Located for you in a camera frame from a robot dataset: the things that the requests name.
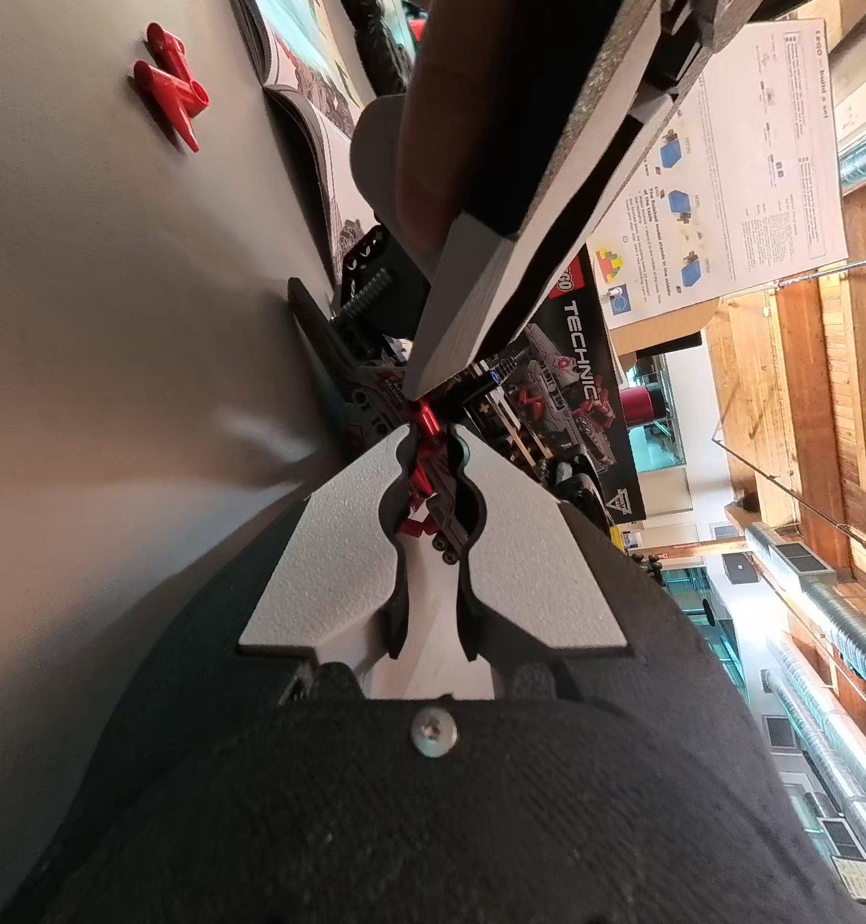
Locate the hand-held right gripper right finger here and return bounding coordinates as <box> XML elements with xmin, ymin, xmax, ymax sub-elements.
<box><xmin>449</xmin><ymin>423</ymin><xmax>630</xmax><ymax>697</ymax></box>

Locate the red toy claw piece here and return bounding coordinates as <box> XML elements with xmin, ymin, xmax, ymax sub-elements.
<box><xmin>397</xmin><ymin>399</ymin><xmax>450</xmax><ymax>539</ymax></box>

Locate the dark toy set box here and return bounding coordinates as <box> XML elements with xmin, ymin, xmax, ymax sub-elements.
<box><xmin>469</xmin><ymin>245</ymin><xmax>648</xmax><ymax>528</ymax></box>

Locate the silver ventilation duct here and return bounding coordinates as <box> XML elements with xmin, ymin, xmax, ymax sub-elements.
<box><xmin>745</xmin><ymin>521</ymin><xmax>866</xmax><ymax>694</ymax></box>
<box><xmin>761</xmin><ymin>635</ymin><xmax>866</xmax><ymax>867</ymax></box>

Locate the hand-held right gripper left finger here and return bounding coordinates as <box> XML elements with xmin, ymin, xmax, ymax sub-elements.
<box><xmin>237</xmin><ymin>424</ymin><xmax>414</xmax><ymax>697</ymax></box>

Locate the instruction booklet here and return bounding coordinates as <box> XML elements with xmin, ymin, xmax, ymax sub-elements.
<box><xmin>231</xmin><ymin>0</ymin><xmax>380</xmax><ymax>290</ymax></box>

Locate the toy vehicle model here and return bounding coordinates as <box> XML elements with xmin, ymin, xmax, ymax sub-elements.
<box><xmin>289</xmin><ymin>224</ymin><xmax>549</xmax><ymax>567</ymax></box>

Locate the person's left hand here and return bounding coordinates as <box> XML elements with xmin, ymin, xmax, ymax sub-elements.
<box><xmin>395</xmin><ymin>0</ymin><xmax>522</xmax><ymax>246</ymax></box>

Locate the grey desk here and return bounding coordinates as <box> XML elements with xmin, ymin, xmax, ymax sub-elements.
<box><xmin>0</xmin><ymin>0</ymin><xmax>420</xmax><ymax>924</ymax></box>

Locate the black toy tire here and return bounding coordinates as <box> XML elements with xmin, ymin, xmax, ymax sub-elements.
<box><xmin>343</xmin><ymin>0</ymin><xmax>414</xmax><ymax>96</ymax></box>

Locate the instruction poster sheet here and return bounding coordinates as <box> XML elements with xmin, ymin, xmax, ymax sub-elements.
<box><xmin>585</xmin><ymin>14</ymin><xmax>851</xmax><ymax>356</ymax></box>

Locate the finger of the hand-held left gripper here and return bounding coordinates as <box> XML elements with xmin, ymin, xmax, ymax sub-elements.
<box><xmin>491</xmin><ymin>92</ymin><xmax>688</xmax><ymax>359</ymax></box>
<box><xmin>408</xmin><ymin>0</ymin><xmax>662</xmax><ymax>401</ymax></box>

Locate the red toy connector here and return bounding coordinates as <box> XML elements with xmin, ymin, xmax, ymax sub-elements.
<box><xmin>131</xmin><ymin>22</ymin><xmax>212</xmax><ymax>154</ymax></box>

